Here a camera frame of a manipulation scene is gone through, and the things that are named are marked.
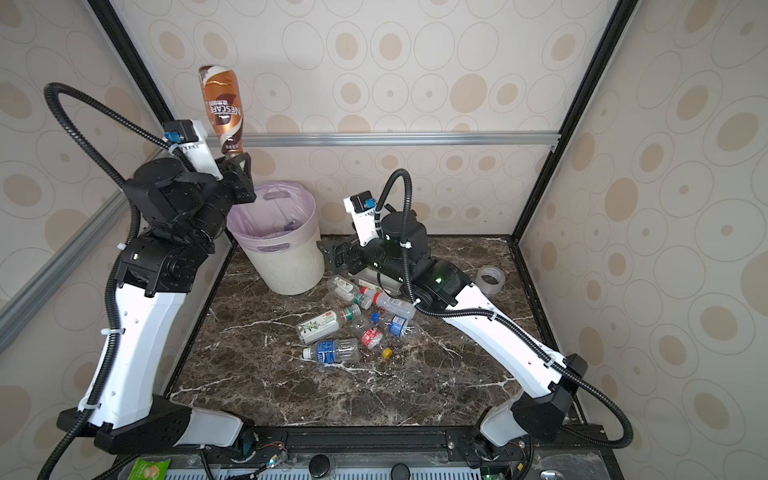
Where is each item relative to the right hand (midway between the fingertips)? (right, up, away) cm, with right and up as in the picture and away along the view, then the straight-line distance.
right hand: (337, 234), depth 61 cm
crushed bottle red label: (+5, -28, +26) cm, 39 cm away
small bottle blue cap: (+13, -25, +29) cm, 40 cm away
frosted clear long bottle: (+5, -11, +42) cm, 44 cm away
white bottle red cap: (+15, -20, +32) cm, 41 cm away
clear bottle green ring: (-3, -15, +37) cm, 40 cm away
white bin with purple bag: (-28, +7, +43) cm, 52 cm away
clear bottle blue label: (-5, -31, +23) cm, 39 cm away
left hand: (-16, +14, -8) cm, 22 cm away
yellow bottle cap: (+10, -32, +25) cm, 42 cm away
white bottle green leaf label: (-10, -25, +29) cm, 39 cm away
